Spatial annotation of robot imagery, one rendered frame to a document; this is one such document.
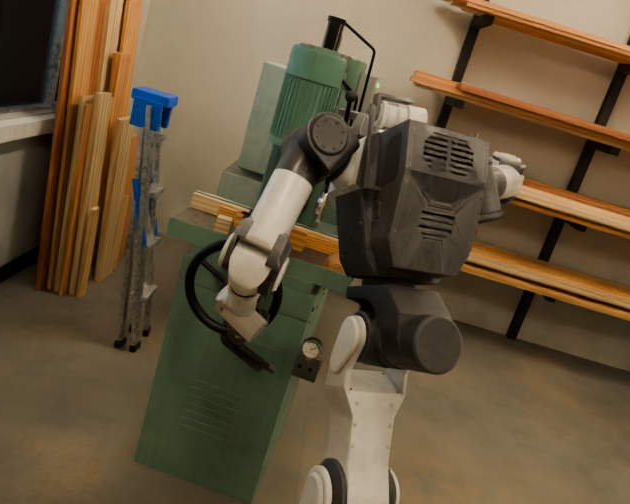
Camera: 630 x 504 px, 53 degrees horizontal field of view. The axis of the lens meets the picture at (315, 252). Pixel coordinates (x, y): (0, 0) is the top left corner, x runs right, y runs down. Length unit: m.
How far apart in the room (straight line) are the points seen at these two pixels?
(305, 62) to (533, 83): 2.77
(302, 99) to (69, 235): 1.75
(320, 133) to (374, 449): 0.68
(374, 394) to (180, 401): 0.97
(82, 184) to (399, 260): 2.31
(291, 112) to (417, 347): 0.98
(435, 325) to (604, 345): 3.97
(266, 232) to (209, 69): 3.29
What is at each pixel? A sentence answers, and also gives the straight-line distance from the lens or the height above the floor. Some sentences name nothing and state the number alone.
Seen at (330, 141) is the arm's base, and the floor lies 1.34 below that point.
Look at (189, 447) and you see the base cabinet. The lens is 2.29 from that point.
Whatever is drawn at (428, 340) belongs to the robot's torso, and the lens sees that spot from 1.20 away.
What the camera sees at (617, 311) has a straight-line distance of 4.48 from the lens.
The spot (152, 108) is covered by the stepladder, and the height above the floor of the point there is 1.10.
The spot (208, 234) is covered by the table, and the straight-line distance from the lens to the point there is 1.98.
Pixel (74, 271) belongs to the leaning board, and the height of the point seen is 0.13.
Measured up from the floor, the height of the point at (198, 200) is 0.93.
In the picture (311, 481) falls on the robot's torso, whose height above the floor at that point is 0.64.
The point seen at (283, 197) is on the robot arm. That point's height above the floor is 1.21.
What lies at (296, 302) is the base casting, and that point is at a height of 0.76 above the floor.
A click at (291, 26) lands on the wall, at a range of 4.38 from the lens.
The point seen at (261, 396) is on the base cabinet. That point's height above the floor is 0.41.
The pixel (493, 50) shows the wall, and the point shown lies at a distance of 4.45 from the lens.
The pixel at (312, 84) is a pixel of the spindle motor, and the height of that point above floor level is 1.41.
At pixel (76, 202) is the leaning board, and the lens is 3.31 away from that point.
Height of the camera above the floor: 1.48
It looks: 16 degrees down
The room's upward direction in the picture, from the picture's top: 17 degrees clockwise
